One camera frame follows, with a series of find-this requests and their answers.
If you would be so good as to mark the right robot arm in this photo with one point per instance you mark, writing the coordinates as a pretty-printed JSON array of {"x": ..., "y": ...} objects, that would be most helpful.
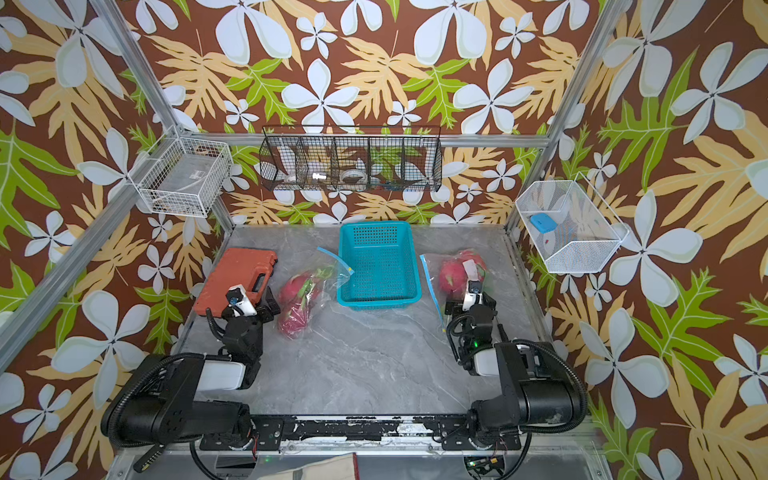
[{"x": 540, "y": 392}]

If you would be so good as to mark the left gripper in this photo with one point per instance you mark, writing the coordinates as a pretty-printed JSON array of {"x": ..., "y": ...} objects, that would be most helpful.
[{"x": 266, "y": 315}]

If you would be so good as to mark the clear zip-top bag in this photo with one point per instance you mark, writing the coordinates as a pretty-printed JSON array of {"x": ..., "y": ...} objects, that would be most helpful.
[
  {"x": 431, "y": 264},
  {"x": 343, "y": 273}
]

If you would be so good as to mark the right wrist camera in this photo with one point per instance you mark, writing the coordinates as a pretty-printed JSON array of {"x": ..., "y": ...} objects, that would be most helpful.
[{"x": 473, "y": 294}]

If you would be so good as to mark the black wire wall basket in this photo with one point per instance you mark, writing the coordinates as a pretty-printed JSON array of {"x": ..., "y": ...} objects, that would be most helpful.
[{"x": 349, "y": 157}]

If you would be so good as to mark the teal plastic basket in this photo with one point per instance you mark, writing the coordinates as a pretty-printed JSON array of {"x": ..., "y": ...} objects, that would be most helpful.
[{"x": 384, "y": 262}]

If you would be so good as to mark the dragon fruit in right bag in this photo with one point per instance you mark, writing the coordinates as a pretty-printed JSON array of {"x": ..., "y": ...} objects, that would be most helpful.
[{"x": 452, "y": 275}]

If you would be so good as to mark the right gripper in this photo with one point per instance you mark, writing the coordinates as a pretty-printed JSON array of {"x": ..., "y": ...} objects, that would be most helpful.
[{"x": 456, "y": 316}]

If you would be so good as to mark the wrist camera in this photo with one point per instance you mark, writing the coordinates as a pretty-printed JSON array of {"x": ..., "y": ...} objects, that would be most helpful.
[
  {"x": 239, "y": 304},
  {"x": 473, "y": 294}
]

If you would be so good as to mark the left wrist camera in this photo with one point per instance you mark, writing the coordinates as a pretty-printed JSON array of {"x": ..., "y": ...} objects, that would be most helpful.
[{"x": 239, "y": 304}]

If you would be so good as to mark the white wire basket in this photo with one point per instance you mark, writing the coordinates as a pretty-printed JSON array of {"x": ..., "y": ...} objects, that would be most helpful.
[
  {"x": 183, "y": 175},
  {"x": 589, "y": 230}
]

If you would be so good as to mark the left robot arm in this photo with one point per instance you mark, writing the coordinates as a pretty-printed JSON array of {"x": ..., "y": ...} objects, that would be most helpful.
[{"x": 158, "y": 404}]

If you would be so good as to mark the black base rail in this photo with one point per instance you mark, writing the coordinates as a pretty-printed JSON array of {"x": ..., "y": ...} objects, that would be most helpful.
[{"x": 377, "y": 434}]

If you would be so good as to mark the blue sponge in basket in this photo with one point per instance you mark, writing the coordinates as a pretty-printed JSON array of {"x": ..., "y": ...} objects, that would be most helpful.
[{"x": 543, "y": 223}]

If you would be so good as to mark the red plastic tool case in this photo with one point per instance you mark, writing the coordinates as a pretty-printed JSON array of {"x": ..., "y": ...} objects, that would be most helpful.
[{"x": 249, "y": 267}]

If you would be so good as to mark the dragon fruit bag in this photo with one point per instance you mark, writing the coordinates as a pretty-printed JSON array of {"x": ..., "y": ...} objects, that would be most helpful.
[
  {"x": 294, "y": 320},
  {"x": 305, "y": 287}
]

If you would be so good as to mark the white wire basket left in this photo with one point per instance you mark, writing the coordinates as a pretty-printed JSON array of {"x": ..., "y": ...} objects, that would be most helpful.
[{"x": 183, "y": 175}]

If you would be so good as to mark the white wire basket right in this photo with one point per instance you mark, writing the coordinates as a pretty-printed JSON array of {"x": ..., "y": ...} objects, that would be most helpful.
[{"x": 589, "y": 230}]

